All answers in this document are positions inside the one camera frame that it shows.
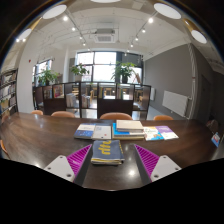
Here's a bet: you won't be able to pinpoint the white ceiling air conditioner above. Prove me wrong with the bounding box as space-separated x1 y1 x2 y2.
93 28 117 44

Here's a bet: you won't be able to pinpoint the dark blue and white book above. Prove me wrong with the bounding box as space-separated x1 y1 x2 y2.
73 123 97 140

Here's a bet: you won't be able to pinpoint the round white ceiling lamps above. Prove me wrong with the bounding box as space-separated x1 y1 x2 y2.
18 0 208 44

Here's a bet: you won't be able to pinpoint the small blue booklet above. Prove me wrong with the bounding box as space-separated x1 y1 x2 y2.
210 132 222 148

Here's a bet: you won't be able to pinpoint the white and blue booklet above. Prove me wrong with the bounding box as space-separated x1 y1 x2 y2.
142 125 165 142

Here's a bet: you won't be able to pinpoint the grey white book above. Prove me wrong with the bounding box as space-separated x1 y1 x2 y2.
115 119 145 134

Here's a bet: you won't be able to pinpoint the green potted plant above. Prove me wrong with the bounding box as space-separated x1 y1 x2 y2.
69 63 90 83
111 61 138 84
36 68 61 86

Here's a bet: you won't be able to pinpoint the grey towel with yellow letters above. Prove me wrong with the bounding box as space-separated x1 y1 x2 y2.
90 139 126 166

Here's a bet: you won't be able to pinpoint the orange chairs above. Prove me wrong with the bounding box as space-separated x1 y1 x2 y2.
0 109 175 158

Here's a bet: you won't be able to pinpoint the purple and white booklet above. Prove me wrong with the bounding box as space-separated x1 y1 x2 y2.
154 125 180 141

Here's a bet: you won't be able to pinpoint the dark open divider shelf unit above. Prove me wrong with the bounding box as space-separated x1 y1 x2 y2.
32 81 153 121

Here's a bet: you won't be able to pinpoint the light blue book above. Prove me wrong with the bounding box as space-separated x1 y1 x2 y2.
111 122 147 141

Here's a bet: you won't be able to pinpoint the white wall radiator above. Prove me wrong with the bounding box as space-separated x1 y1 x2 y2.
162 90 190 118

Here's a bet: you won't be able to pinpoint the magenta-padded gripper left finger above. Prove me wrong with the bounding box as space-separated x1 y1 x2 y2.
43 143 94 187

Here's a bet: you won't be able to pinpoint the large glass window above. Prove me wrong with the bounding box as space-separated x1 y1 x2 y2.
75 50 144 84

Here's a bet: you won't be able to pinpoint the wall bookshelf unit with books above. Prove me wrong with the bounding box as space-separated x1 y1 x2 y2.
0 68 19 118

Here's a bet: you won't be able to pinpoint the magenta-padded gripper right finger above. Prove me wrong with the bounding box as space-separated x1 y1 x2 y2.
133 143 182 186

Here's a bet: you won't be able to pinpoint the ceiling spot lights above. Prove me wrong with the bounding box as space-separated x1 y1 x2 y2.
14 14 156 54

